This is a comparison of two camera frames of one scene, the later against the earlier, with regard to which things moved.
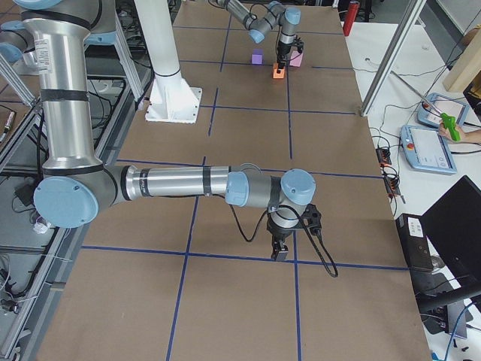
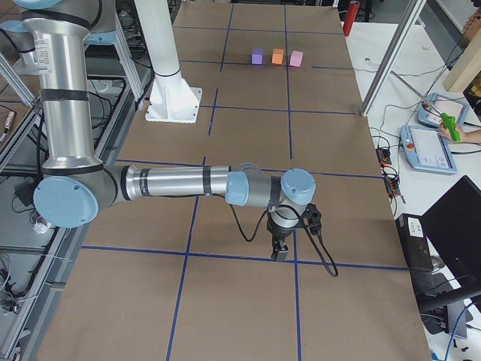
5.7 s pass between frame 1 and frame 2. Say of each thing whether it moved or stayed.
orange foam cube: moved
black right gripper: stayed
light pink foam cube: stayed
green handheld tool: stayed
